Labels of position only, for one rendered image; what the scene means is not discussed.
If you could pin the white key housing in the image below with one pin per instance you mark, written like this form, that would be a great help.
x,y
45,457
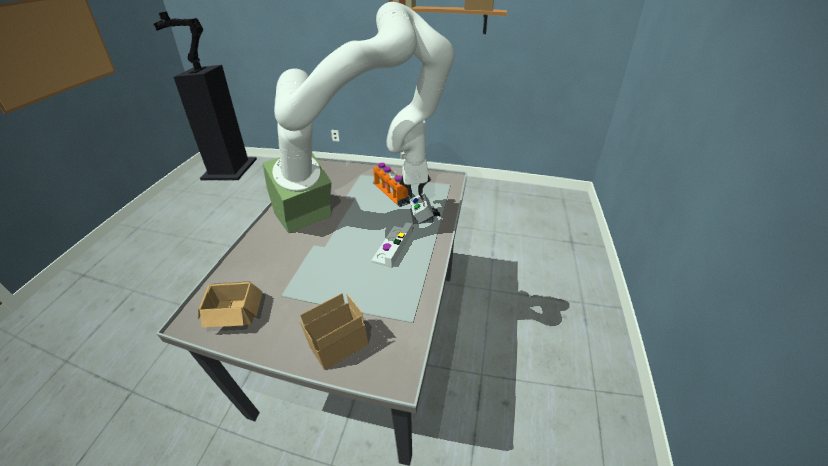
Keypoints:
x,y
421,210

